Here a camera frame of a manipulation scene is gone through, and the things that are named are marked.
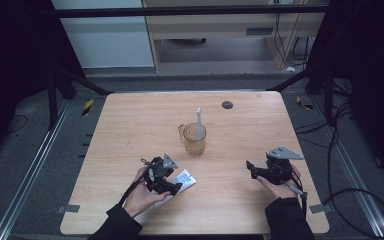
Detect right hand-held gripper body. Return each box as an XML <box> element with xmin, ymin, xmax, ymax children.
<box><xmin>264</xmin><ymin>145</ymin><xmax>305</xmax><ymax>186</ymax></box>

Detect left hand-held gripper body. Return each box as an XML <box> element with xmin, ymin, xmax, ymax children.
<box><xmin>141</xmin><ymin>152</ymin><xmax>180</xmax><ymax>194</ymax></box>

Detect white blue toothpaste tube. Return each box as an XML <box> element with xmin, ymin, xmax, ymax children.
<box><xmin>152</xmin><ymin>168</ymin><xmax>198</xmax><ymax>209</ymax></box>

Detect clear amber cup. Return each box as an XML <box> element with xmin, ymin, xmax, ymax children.
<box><xmin>177</xmin><ymin>122</ymin><xmax>208</xmax><ymax>158</ymax></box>

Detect white electric toothbrush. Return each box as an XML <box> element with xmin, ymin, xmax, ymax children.
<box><xmin>194</xmin><ymin>106</ymin><xmax>205</xmax><ymax>142</ymax></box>

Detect person's right hand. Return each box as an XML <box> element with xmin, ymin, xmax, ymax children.
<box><xmin>256</xmin><ymin>165</ymin><xmax>303</xmax><ymax>201</ymax></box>

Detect person's left hand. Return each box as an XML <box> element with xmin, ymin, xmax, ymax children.
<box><xmin>122</xmin><ymin>166</ymin><xmax>172</xmax><ymax>219</ymax></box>

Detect yellow black tape strip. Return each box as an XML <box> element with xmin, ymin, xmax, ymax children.
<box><xmin>295</xmin><ymin>95</ymin><xmax>315</xmax><ymax>111</ymax></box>
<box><xmin>81</xmin><ymin>98</ymin><xmax>95</xmax><ymax>117</ymax></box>

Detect black metal stand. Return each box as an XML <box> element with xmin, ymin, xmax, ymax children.
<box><xmin>267</xmin><ymin>62</ymin><xmax>337</xmax><ymax>125</ymax></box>
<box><xmin>45</xmin><ymin>65</ymin><xmax>115</xmax><ymax>132</ymax></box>

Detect white cabinet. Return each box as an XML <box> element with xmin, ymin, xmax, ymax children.
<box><xmin>51</xmin><ymin>0</ymin><xmax>155</xmax><ymax>70</ymax></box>

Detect dark curtain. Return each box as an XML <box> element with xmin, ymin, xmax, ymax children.
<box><xmin>307</xmin><ymin>0</ymin><xmax>384</xmax><ymax>186</ymax></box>
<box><xmin>0</xmin><ymin>0</ymin><xmax>85</xmax><ymax>164</ymax></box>

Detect light wooden desk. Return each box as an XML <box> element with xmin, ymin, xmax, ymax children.
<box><xmin>141</xmin><ymin>0</ymin><xmax>328</xmax><ymax>73</ymax></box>

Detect left hand-held gripper black cable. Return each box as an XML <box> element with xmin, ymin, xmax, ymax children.
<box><xmin>117</xmin><ymin>157</ymin><xmax>155</xmax><ymax>208</ymax></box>

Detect grey table bracket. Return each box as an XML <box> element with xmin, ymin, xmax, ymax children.
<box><xmin>308</xmin><ymin>203</ymin><xmax>333</xmax><ymax>215</ymax></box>
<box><xmin>56</xmin><ymin>203</ymin><xmax>81</xmax><ymax>215</ymax></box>

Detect black floor cables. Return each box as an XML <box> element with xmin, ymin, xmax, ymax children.
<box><xmin>293</xmin><ymin>78</ymin><xmax>354</xmax><ymax>149</ymax></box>

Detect aluminium floor rail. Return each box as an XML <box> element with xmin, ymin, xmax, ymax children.
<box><xmin>307</xmin><ymin>95</ymin><xmax>384</xmax><ymax>240</ymax></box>
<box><xmin>0</xmin><ymin>99</ymin><xmax>72</xmax><ymax>240</ymax></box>

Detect hanging black desk cables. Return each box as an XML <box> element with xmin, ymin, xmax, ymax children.
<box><xmin>272</xmin><ymin>12</ymin><xmax>312</xmax><ymax>68</ymax></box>

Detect thin black floor cable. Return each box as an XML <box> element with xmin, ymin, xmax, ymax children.
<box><xmin>3</xmin><ymin>113</ymin><xmax>29</xmax><ymax>136</ymax></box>

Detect black horizontal frame bar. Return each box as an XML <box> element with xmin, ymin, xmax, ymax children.
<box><xmin>54</xmin><ymin>4</ymin><xmax>330</xmax><ymax>19</ymax></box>

